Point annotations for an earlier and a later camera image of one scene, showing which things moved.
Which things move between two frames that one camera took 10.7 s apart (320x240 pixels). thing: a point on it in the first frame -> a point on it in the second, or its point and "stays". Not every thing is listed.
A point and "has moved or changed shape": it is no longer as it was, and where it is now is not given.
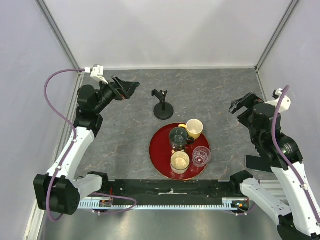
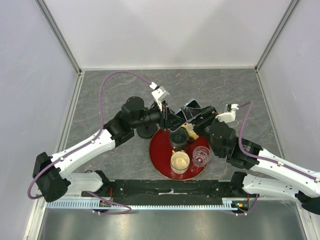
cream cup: x=180 y=162 stays
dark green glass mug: x=179 y=139 stays
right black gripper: x=247 y=100 -> x=208 y=113
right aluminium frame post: x=291 y=6 stays
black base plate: x=171 y=189 stays
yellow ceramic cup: x=195 y=127 stays
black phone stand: x=163 y=111 has moved or changed shape
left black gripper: x=121 y=89 -> x=168 y=119
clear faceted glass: x=201 y=156 stays
